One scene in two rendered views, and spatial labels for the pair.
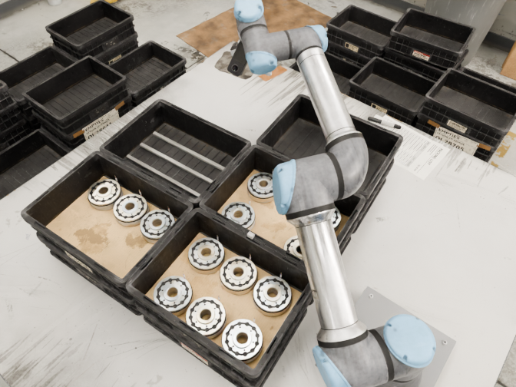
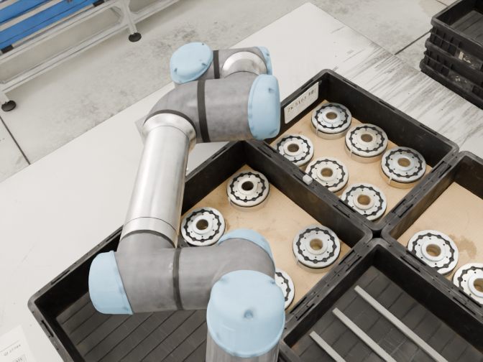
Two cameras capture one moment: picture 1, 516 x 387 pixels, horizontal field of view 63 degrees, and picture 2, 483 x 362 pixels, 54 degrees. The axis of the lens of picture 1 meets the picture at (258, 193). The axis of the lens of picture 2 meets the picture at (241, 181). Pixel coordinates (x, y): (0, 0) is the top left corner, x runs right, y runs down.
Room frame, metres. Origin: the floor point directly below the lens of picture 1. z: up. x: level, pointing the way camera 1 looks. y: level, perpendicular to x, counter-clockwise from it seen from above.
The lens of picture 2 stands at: (1.19, 0.12, 1.79)
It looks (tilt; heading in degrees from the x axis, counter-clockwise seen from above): 55 degrees down; 204
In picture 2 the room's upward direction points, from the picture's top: 11 degrees counter-clockwise
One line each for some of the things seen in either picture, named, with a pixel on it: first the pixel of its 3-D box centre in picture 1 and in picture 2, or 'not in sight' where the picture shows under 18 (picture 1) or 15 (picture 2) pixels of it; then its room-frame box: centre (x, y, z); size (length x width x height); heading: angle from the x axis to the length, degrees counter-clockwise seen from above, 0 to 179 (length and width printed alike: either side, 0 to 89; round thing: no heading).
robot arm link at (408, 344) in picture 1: (402, 347); (195, 72); (0.32, -0.34, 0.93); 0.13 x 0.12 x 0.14; 107
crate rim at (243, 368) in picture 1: (222, 282); (347, 141); (0.48, 0.09, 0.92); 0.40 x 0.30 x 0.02; 58
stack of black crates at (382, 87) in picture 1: (386, 107); not in sight; (1.86, -0.72, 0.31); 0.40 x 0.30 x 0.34; 53
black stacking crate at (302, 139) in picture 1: (327, 152); (149, 330); (0.98, -0.23, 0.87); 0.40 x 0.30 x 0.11; 58
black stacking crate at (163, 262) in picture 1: (223, 291); (346, 155); (0.48, 0.09, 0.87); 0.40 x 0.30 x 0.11; 58
